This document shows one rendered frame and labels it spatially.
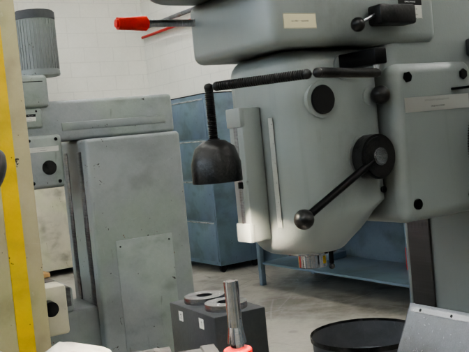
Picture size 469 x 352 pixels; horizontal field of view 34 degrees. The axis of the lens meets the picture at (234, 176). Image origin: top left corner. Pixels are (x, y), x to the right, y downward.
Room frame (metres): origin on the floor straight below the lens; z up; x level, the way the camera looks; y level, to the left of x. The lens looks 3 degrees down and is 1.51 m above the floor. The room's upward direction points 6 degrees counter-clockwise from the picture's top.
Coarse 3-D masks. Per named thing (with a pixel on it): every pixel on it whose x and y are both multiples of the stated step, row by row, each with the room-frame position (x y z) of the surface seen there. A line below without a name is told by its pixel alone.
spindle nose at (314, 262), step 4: (300, 256) 1.26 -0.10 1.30; (304, 256) 1.25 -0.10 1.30; (308, 256) 1.25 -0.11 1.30; (312, 256) 1.25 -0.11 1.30; (316, 256) 1.25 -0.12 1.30; (320, 256) 1.25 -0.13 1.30; (300, 260) 1.26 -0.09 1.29; (304, 260) 1.25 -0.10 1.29; (308, 260) 1.25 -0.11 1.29; (312, 260) 1.25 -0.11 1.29; (316, 260) 1.25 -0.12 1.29; (320, 260) 1.25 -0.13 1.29; (300, 264) 1.26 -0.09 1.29; (304, 264) 1.25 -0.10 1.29; (308, 264) 1.25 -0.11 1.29; (312, 264) 1.25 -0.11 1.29; (316, 264) 1.25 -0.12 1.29; (320, 264) 1.25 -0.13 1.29; (324, 264) 1.25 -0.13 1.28; (304, 268) 1.25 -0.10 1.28; (308, 268) 1.25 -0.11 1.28; (312, 268) 1.25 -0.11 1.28
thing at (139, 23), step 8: (136, 16) 1.23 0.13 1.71; (144, 16) 1.24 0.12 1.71; (120, 24) 1.21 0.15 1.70; (128, 24) 1.22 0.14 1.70; (136, 24) 1.22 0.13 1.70; (144, 24) 1.23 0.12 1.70; (152, 24) 1.24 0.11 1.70; (160, 24) 1.25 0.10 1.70; (168, 24) 1.26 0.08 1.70; (176, 24) 1.27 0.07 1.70; (184, 24) 1.28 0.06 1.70; (192, 24) 1.28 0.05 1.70
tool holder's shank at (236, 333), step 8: (232, 280) 1.25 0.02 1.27; (224, 288) 1.24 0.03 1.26; (232, 288) 1.23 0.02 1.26; (232, 296) 1.23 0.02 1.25; (232, 304) 1.23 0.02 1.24; (240, 304) 1.24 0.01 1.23; (232, 312) 1.23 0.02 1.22; (240, 312) 1.24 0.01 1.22; (232, 320) 1.23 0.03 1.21; (240, 320) 1.24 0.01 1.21; (232, 328) 1.23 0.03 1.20; (240, 328) 1.23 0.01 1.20; (232, 336) 1.23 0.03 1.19; (240, 336) 1.23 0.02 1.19; (232, 344) 1.23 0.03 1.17; (240, 344) 1.23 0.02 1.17
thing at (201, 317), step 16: (176, 304) 1.68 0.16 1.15; (192, 304) 1.65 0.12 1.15; (208, 304) 1.59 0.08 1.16; (224, 304) 1.57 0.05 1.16; (176, 320) 1.68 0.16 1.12; (192, 320) 1.61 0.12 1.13; (208, 320) 1.54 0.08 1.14; (224, 320) 1.53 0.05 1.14; (256, 320) 1.56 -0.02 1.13; (176, 336) 1.69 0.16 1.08; (192, 336) 1.62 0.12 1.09; (208, 336) 1.55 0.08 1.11; (224, 336) 1.53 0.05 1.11; (256, 336) 1.56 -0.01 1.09
